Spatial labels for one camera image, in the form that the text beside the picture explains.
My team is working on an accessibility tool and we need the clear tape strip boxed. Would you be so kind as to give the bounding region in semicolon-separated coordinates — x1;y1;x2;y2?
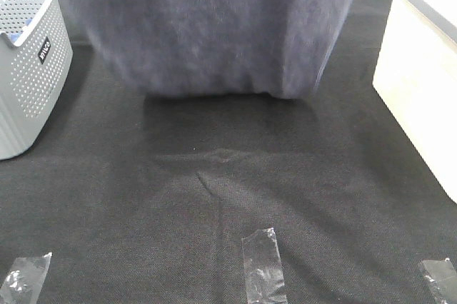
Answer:
1;252;53;304
241;228;288;303
418;258;456;304

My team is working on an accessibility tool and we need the black table cloth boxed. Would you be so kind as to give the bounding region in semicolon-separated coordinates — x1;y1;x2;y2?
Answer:
1;0;456;303

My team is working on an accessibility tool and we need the blue cloth in basket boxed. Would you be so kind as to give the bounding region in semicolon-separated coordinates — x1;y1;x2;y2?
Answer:
8;33;21;44

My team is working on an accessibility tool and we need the grey-blue terry towel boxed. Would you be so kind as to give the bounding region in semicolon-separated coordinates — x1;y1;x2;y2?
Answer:
59;0;353;99

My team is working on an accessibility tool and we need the left clear tape strip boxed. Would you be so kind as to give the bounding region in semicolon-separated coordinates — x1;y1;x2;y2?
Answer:
1;252;53;304

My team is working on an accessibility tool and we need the grey perforated laundry basket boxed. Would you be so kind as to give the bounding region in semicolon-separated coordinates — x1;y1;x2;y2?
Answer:
1;0;73;160

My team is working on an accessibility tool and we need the cream storage box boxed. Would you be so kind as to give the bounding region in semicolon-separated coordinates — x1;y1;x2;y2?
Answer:
373;0;456;201

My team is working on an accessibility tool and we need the right clear tape strip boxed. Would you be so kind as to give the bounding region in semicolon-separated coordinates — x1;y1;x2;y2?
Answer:
418;258;456;304

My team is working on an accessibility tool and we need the middle clear tape strip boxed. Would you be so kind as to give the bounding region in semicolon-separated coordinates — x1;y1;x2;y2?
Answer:
241;228;288;303

